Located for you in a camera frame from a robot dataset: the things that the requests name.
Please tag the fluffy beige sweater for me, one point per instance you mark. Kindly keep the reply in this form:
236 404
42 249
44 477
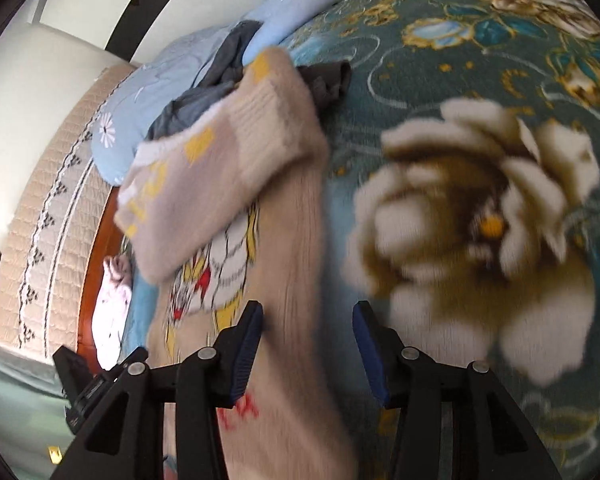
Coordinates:
280 160

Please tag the wooden bed frame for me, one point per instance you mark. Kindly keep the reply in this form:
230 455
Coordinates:
97 260

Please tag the small yellow object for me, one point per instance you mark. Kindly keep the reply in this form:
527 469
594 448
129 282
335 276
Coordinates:
55 452

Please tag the teal floral blanket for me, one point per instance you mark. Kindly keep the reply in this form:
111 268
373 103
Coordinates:
480 110

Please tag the light blue floral pillow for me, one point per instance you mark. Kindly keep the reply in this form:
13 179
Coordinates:
300 5
125 110

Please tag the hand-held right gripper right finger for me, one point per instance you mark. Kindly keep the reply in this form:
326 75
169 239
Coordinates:
372 360

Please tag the white wardrobe with black stripe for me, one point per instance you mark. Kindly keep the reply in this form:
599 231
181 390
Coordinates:
190 5

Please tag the dark grey garment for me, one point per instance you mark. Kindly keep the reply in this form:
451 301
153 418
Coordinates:
325 85

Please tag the beige quilted headboard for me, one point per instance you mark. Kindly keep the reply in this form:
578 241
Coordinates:
45 210

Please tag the pink cloth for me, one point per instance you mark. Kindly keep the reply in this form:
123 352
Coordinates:
110 320

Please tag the blue-grey sweatshirt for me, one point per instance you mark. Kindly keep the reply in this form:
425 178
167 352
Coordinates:
190 105

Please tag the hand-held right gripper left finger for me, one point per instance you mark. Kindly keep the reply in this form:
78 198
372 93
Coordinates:
245 355

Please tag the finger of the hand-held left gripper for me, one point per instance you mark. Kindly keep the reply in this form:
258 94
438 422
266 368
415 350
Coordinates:
75 365
130 355

